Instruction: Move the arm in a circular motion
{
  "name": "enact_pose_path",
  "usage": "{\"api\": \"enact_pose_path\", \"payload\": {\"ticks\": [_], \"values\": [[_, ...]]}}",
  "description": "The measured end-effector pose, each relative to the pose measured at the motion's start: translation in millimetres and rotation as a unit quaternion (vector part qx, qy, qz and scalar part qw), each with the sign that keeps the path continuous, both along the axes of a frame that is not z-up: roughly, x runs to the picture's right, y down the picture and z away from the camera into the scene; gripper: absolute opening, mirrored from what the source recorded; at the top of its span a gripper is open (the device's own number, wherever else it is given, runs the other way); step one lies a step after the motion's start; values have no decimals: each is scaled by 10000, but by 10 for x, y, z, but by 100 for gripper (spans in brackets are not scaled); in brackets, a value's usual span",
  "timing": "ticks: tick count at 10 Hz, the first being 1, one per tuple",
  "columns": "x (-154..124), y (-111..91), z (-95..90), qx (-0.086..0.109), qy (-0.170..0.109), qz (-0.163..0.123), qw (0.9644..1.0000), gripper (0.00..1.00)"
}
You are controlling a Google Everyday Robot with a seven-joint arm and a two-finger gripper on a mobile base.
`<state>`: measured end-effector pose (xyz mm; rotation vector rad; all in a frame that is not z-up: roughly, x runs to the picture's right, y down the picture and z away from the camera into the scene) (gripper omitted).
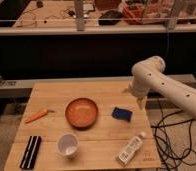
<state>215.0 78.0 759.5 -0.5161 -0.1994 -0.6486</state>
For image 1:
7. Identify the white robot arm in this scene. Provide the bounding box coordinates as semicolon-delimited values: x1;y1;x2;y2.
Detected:
125;56;196;120

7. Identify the black cable on floor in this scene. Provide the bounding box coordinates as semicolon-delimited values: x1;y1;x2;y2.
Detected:
150;96;196;171

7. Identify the orange wooden bowl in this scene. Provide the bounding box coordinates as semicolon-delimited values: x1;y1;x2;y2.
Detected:
65;98;98;128

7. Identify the metal frame post right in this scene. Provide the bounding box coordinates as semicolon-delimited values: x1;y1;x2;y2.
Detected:
166;0;184;30

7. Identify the black bag on bench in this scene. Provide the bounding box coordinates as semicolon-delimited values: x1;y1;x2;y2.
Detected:
98;10;122;26

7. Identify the metal frame post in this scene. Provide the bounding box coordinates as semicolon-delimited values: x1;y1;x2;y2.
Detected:
166;0;184;30
74;0;84;31

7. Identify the metal clamp at left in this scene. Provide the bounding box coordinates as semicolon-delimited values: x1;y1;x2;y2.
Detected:
0;75;16;86

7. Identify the white plastic bottle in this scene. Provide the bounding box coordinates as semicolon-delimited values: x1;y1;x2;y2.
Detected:
117;132;146;166

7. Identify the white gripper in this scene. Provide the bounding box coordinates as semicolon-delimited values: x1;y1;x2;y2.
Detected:
122;85;147;110

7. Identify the blue sponge block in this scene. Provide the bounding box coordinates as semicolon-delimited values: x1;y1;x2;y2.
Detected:
112;107;132;122

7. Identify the white paper cup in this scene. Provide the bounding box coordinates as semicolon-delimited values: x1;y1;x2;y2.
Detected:
57;133;79;159

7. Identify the orange crate on bench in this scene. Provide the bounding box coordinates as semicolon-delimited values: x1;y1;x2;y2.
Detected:
122;3;145;25

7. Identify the black white striped eraser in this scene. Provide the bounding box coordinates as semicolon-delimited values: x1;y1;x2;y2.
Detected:
20;136;41;170

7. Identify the orange toy carrot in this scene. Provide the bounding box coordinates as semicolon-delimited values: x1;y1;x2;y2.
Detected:
24;108;55;124

